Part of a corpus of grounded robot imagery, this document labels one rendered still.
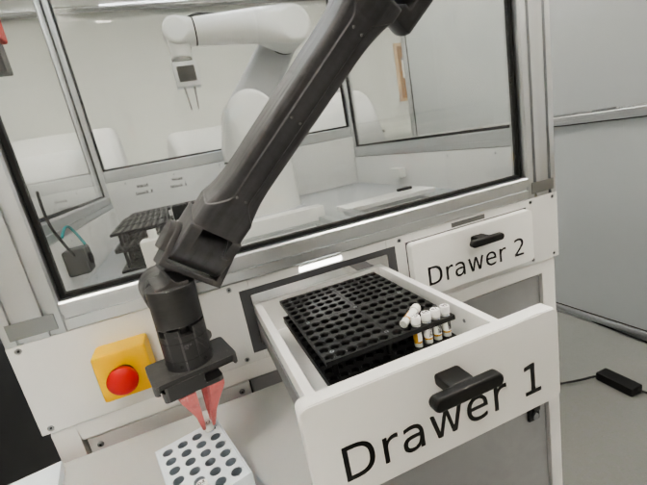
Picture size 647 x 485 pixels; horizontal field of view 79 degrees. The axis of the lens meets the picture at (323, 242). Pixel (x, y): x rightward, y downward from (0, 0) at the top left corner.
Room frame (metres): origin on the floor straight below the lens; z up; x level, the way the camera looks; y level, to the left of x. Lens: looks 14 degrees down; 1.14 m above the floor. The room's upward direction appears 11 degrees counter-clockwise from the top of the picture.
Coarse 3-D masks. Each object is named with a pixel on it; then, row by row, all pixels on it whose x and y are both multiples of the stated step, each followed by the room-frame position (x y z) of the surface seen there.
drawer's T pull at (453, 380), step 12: (444, 372) 0.32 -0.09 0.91; (456, 372) 0.32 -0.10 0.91; (492, 372) 0.30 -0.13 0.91; (444, 384) 0.31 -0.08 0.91; (456, 384) 0.30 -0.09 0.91; (468, 384) 0.30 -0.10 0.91; (480, 384) 0.29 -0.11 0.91; (492, 384) 0.30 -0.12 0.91; (432, 396) 0.29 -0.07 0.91; (444, 396) 0.29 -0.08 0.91; (456, 396) 0.29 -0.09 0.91; (468, 396) 0.29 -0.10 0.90; (432, 408) 0.28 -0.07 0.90; (444, 408) 0.28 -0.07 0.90
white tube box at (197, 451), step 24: (192, 432) 0.45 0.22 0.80; (216, 432) 0.44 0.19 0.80; (168, 456) 0.42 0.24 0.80; (192, 456) 0.41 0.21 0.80; (216, 456) 0.40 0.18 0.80; (240, 456) 0.39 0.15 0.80; (168, 480) 0.38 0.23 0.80; (192, 480) 0.37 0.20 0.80; (216, 480) 0.37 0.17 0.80; (240, 480) 0.36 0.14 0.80
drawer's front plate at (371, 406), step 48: (480, 336) 0.34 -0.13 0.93; (528, 336) 0.36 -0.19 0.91; (336, 384) 0.31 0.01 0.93; (384, 384) 0.31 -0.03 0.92; (432, 384) 0.32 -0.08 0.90; (528, 384) 0.36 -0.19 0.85; (336, 432) 0.29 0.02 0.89; (384, 432) 0.30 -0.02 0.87; (432, 432) 0.32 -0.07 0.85; (480, 432) 0.34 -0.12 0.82; (336, 480) 0.29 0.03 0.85; (384, 480) 0.30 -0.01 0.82
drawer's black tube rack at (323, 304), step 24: (336, 288) 0.61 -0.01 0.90; (360, 288) 0.60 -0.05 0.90; (384, 288) 0.58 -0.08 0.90; (288, 312) 0.55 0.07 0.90; (312, 312) 0.54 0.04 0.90; (336, 312) 0.52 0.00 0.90; (360, 312) 0.50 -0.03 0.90; (384, 312) 0.49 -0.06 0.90; (312, 336) 0.46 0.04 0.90; (336, 336) 0.45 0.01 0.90; (360, 336) 0.44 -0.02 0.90; (312, 360) 0.46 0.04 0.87; (360, 360) 0.44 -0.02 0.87; (384, 360) 0.43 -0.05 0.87
